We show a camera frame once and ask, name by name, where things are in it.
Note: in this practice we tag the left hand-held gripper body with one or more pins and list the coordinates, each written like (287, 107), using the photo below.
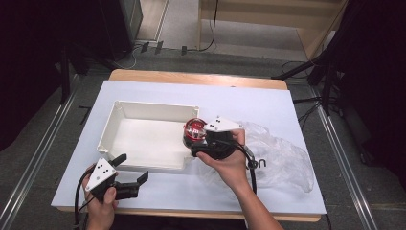
(102, 174)

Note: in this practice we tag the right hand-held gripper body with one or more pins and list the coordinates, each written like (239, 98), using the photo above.
(221, 140)

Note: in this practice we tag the red clear toy ball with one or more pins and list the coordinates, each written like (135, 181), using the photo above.
(195, 131)

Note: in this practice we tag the white plastic bin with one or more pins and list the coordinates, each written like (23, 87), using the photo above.
(150, 140)

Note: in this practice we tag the translucent white plastic bag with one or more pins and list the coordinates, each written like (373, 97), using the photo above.
(281, 150)

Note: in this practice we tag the person's right hand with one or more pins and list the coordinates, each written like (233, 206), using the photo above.
(233, 169)

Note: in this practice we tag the person's left hand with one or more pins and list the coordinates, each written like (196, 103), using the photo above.
(100, 214)

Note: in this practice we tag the person's dark clothing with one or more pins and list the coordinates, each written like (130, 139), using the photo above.
(178, 224)

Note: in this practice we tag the white table sheet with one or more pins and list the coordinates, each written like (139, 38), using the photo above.
(178, 96)

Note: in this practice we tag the wooden table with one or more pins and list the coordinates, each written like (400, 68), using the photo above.
(191, 76)

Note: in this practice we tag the black stand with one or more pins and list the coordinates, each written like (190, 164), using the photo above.
(328, 86)

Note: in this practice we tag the light wooden shelf unit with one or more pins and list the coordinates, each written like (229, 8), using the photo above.
(255, 19)

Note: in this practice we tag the black curtain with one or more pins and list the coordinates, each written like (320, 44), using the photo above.
(376, 80)
(28, 64)

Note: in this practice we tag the dark cabinet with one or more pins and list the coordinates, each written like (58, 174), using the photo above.
(121, 25)

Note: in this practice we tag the metal floor rail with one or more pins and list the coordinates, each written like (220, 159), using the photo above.
(35, 159)
(344, 159)

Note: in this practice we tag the black stand post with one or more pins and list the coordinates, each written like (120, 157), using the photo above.
(65, 80)

